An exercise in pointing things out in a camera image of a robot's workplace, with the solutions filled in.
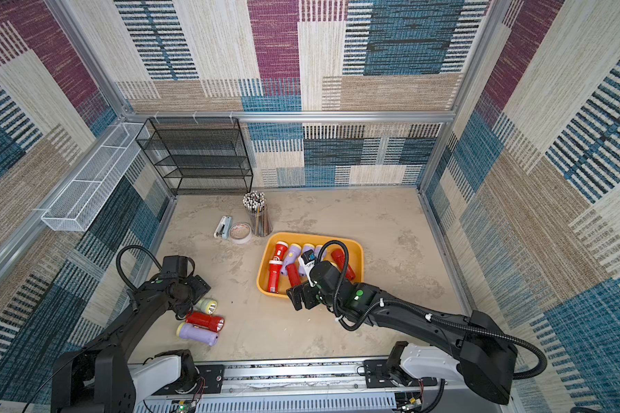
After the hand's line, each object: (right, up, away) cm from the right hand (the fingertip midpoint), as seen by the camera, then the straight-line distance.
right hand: (305, 288), depth 79 cm
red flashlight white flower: (-9, +10, +17) cm, 22 cm away
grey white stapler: (-33, +17, +26) cm, 45 cm away
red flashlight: (-29, -11, +1) cm, 31 cm away
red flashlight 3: (-4, +2, +10) cm, 11 cm away
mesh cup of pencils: (-17, +23, +15) cm, 32 cm away
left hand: (-35, -4, +8) cm, 36 cm away
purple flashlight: (-35, -13, -1) cm, 37 cm away
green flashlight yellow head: (-31, -6, +4) cm, 32 cm away
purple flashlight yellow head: (-5, +7, +16) cm, 18 cm away
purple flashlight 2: (0, +10, +17) cm, 20 cm away
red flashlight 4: (+11, +7, +15) cm, 20 cm away
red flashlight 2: (-11, +2, +10) cm, 15 cm away
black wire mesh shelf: (-46, +47, +31) cm, 73 cm away
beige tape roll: (-27, +15, +27) cm, 41 cm away
